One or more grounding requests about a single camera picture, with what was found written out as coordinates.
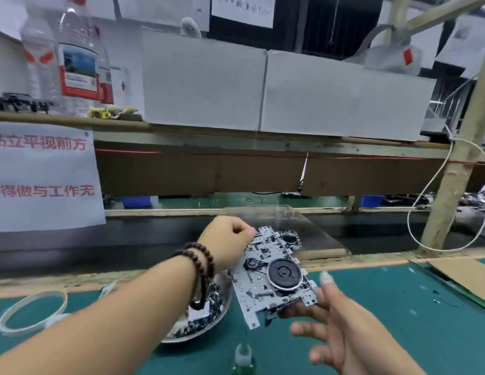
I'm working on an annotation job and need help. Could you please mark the person's right hand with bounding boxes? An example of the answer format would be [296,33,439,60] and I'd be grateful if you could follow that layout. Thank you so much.
[280,271,427,375]

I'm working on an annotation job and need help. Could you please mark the person's left hand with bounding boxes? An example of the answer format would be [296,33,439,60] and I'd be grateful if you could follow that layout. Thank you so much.
[197,215,259,274]

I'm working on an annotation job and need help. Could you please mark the metal deck chassis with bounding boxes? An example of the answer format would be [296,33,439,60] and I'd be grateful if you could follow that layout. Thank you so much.
[229,226,319,330]
[275,229,303,251]

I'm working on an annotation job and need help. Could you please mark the round metal bowl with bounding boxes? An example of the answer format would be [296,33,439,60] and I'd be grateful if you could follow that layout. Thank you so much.
[163,271,234,343]

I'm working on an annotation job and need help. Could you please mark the pile of small metal parts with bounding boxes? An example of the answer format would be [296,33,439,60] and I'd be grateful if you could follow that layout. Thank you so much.
[171,281,225,338]

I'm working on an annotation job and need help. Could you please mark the green glue squeeze bottle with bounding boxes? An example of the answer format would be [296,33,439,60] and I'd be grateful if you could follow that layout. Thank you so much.
[231,343,258,375]

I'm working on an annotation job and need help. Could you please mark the white green-stained cloth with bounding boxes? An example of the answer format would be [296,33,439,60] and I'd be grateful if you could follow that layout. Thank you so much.
[98,279,119,300]

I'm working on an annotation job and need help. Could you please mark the black conveyor belt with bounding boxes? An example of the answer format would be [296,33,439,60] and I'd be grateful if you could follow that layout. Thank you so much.
[0,208,485,278]

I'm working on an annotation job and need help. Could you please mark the person's left forearm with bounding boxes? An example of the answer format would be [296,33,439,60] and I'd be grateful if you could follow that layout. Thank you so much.
[0,254,200,375]

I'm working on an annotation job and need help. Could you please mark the brown cardboard panel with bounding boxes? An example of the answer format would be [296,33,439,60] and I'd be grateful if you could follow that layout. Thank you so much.
[94,148,485,198]

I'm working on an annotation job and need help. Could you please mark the clear plastic sheet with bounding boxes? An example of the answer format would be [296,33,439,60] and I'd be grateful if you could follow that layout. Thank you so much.
[223,204,353,261]

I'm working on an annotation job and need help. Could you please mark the blue plastic bin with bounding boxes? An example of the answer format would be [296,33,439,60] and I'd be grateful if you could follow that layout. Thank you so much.
[360,195,386,209]
[121,196,159,209]

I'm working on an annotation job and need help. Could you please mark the wooden shelf beam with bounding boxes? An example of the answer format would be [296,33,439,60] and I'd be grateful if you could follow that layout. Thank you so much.
[0,111,485,163]

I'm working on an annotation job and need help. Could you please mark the flat cardboard piece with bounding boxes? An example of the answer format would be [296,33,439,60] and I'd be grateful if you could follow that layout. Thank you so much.
[426,256,485,305]

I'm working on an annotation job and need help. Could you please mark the yellow plastic object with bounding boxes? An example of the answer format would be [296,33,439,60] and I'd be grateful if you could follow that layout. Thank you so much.
[86,104,142,120]

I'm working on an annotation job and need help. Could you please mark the white paper sign red text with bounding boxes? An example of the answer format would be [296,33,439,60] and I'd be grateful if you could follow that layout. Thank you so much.
[0,121,107,233]

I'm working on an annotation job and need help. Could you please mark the white rounded object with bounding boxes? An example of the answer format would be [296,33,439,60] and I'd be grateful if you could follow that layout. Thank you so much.
[180,17,203,40]

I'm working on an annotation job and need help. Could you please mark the bottle with orange label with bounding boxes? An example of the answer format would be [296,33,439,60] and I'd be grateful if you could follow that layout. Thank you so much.
[57,0,103,118]

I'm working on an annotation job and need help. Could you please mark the dark metal device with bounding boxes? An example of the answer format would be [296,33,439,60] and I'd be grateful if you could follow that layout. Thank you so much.
[0,93,52,116]

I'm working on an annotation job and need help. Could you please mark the white bag red label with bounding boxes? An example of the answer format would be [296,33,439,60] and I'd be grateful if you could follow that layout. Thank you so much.
[346,24,423,77]

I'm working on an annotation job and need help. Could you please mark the clear plastic bottle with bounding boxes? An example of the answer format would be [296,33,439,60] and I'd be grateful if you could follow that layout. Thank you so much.
[20,11,62,114]

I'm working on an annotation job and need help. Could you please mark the slanted wooden brace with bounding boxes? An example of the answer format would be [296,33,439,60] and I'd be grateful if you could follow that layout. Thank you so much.
[399,0,485,36]

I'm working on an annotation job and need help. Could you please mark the brown bead bracelet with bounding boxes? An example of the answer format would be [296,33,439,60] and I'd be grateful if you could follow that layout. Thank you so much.
[173,242,216,311]

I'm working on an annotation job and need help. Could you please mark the white cable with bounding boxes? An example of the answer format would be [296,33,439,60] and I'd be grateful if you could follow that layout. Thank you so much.
[407,74,485,255]

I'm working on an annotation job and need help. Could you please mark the red cord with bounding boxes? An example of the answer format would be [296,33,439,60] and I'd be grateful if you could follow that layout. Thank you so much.
[94,147,485,166]

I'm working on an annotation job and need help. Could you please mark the wooden post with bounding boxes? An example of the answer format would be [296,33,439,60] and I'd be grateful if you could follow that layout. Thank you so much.
[418,39,485,255]

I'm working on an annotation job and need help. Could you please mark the white tape ring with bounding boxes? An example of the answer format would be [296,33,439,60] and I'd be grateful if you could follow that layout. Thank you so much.
[0,290,69,336]

